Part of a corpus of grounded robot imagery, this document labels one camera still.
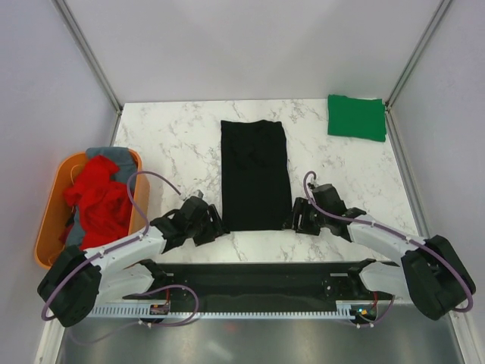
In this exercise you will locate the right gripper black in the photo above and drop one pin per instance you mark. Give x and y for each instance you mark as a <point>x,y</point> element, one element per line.
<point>301,206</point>

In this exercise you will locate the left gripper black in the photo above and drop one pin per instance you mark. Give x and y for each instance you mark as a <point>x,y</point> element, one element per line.
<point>214,229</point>

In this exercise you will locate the black t shirt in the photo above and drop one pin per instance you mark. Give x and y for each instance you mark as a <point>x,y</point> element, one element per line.
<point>255,186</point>

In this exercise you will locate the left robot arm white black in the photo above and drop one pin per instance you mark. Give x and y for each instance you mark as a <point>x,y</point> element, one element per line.
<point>81,280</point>

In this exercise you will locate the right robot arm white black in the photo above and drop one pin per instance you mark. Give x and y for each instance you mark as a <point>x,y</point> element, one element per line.
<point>426,271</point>

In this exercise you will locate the red t shirt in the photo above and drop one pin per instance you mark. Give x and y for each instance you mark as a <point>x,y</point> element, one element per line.
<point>98,204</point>

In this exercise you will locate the grey t shirt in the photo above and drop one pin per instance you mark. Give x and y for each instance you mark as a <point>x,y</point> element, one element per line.
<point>121,159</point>

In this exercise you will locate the folded green t shirt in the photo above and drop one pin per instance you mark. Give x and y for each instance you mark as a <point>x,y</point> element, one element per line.
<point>358,118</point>

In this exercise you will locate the orange plastic basket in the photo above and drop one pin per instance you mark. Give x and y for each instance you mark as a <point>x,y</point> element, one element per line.
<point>48,246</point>

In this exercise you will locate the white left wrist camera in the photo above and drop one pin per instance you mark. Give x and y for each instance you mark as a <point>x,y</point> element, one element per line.
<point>186,194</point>

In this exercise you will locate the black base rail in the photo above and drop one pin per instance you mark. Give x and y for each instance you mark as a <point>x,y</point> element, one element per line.
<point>262,287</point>

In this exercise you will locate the white slotted cable duct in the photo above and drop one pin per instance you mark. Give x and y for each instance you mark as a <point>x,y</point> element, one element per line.
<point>145,310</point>

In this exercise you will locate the right aluminium frame post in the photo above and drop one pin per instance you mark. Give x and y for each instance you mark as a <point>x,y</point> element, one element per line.
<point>418,51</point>

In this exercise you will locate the aluminium frame post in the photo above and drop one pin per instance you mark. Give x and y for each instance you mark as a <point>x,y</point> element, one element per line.
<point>418,51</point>
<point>83,45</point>

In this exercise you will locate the left aluminium frame post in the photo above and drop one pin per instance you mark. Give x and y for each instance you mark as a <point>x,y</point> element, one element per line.
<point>83,45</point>

